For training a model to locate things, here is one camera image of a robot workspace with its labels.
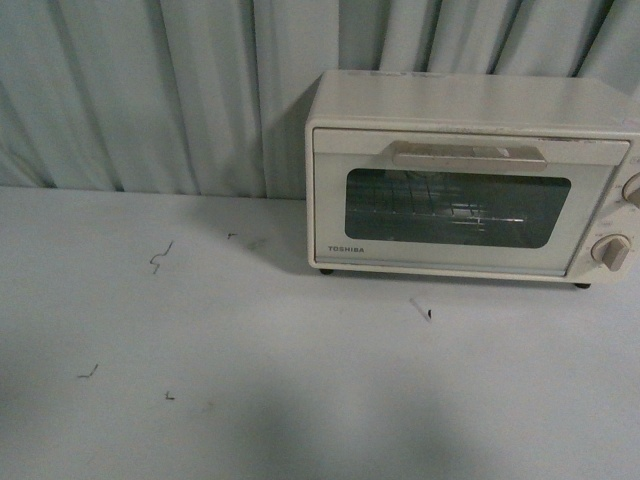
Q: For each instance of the oven glass door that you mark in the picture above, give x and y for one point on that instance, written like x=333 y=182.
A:
x=456 y=204

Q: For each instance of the beige oven knob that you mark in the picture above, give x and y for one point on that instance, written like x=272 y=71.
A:
x=631 y=191
x=611 y=251

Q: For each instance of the white Toshiba toaster oven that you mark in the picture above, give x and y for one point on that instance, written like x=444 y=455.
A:
x=473 y=104

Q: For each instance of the upper beige oven knob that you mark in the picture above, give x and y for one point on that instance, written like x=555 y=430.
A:
x=631 y=191

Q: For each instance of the lower beige oven knob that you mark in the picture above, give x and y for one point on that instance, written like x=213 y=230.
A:
x=611 y=251

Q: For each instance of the white pleated curtain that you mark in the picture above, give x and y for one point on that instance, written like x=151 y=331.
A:
x=211 y=97

